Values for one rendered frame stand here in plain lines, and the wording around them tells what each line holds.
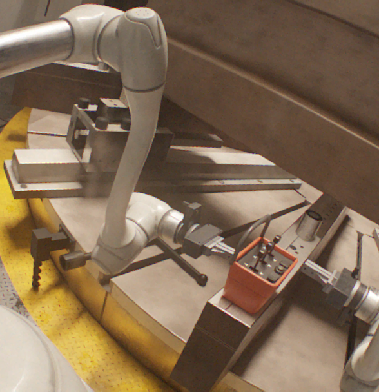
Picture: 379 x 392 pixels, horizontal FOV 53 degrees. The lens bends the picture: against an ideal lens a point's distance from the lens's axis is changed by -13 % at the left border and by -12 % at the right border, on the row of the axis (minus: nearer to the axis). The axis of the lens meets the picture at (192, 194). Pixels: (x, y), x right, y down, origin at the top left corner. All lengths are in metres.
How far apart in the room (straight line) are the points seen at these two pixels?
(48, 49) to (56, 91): 2.21
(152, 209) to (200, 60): 0.87
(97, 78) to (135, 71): 2.17
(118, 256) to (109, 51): 0.55
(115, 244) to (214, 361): 0.44
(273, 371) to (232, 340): 0.46
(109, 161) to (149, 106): 1.10
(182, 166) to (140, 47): 1.61
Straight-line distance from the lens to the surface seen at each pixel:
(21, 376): 0.19
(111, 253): 1.15
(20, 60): 0.88
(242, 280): 1.08
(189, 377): 1.32
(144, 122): 1.00
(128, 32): 0.88
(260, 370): 1.54
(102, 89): 3.09
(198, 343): 1.21
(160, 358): 1.69
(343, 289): 1.05
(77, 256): 1.65
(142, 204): 1.25
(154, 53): 0.89
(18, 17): 5.82
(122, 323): 1.75
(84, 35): 0.94
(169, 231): 1.21
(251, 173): 2.81
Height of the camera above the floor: 1.37
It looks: 26 degrees down
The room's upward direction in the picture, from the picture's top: 20 degrees clockwise
